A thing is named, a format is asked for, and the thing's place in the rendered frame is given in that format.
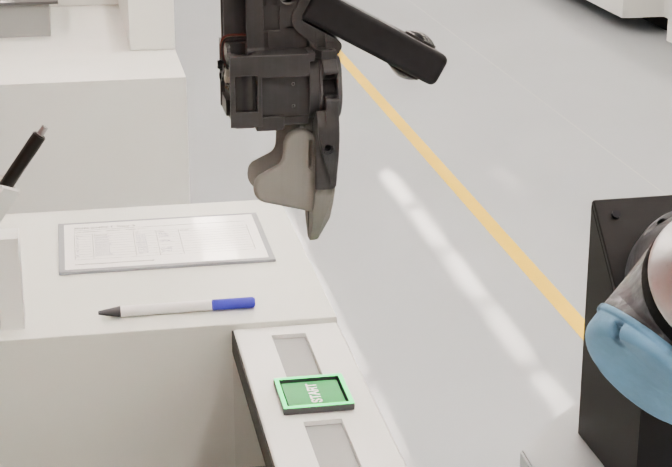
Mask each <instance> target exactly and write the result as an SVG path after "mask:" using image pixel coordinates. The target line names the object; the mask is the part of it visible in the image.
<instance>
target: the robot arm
mask: <svg viewBox="0 0 672 467"><path fill-rule="evenodd" d="M220 16H221V37H219V60H217V68H218V69H220V72H219V79H220V105H221V106H222V108H223V110H224V112H225V114H226V116H229V118H230V120H231V128H236V129H244V128H254V127H255V129H256V130H257V131H275V130H276V138H275V146H274V148H273V149H272V150H271V151H270V152H269V153H267V154H265V155H263V156H261V157H259V158H257V159H255V160H254V161H252V162H251V163H250V164H249V166H248V172H247V176H248V180H249V182H250V183H251V185H252V186H253V190H254V194H255V196H256V197H257V198H258V199H259V200H260V201H262V202H265V203H270V204H275V205H281V206H286V207H291V208H296V209H301V210H305V217H306V226H307V234H308V238H309V240H316V239H318V238H319V236H320V234H321V233H322V231H323V229H324V227H325V226H326V224H327V222H328V220H329V219H330V215H331V211H332V206H333V201H334V194H335V187H336V183H337V172H338V161H339V143H340V127H339V117H340V115H341V111H342V102H343V87H342V68H341V61H340V57H339V56H338V55H337V54H338V53H339V52H340V50H341V48H342V44H341V42H340V41H339V40H338V39H337V38H336V37H338V38H340V39H342V40H344V41H346V42H348V43H350V44H351V45H353V46H355V47H357V48H359V49H361V50H363V51H365V52H367V53H369V54H371V55H373V56H375V57H377V58H378V59H380V60H382V61H384V62H386V63H388V65H389V66H390V68H391V70H392V71H393V72H394V73H395V74H396V75H397V76H399V77H400V78H403V79H406V80H418V79H419V80H421V81H423V82H425V83H427V84H429V85H432V84H434V83H436V82H437V80H438V78H439V76H440V75H441V73H442V71H443V69H444V67H445V66H446V64H447V58H446V56H445V55H444V54H442V53H441V52H440V51H438V50H437V49H435V48H436V46H435V45H434V43H433V41H432V40H431V39H430V38H429V37H428V36H427V35H426V34H424V33H422V32H420V31H415V30H409V31H407V30H406V31H403V30H401V29H399V28H397V27H395V26H393V25H391V24H389V23H388V22H386V21H384V20H382V19H380V18H378V17H376V16H374V15H372V14H370V13H369V12H367V11H365V10H363V9H361V8H359V7H357V6H355V5H353V4H352V3H350V2H348V1H346V0H220ZM335 36H336V37H335ZM300 126H301V128H300ZM585 341H586V346H587V349H588V351H589V354H590V356H591V358H592V360H593V361H594V363H595V364H596V365H597V367H598V369H599V370H600V371H601V373H602V374H603V375H604V376H605V378H606V379H607V380H608V381H609V382H610V383H611V384H612V385H613V386H614V387H615V388H616V389H617V390H618V391H619V392H620V393H622V394H623V395H624V396H625V397H626V398H628V399H629V400H630V401H631V402H633V403H634V404H635V405H637V406H638V407H640V408H641V409H643V410H644V411H646V412H647V413H649V414H651V415H652V416H654V417H656V418H658V419H660V420H662V421H664V422H667V423H669V424H671V425H672V211H671V212H669V213H666V214H665V215H663V216H661V217H660V218H658V219H657V220H655V221H654V222H653V223H652V224H651V225H650V226H649V227H648V228H647V229H646V230H645V231H644V232H643V234H642V235H641V236H640V238H639V239H638V240H637V242H636V243H635V245H634V246H633V248H632V250H631V252H630V254H629V257H628V259H627V263H626V268H625V278H624V280H623V281H622V282H621V283H620V285H619V286H618V287H617V288H616V289H615V291H614V292H613V293H612V294H611V295H610V297H609V298H608V299H607V300H606V301H605V302H604V303H601V304H600V305H599V306H598V307H597V313H596V314H595V316H594V317H593V318H592V320H591V321H590V322H589V324H588V325H587V328H586V332H585Z"/></svg>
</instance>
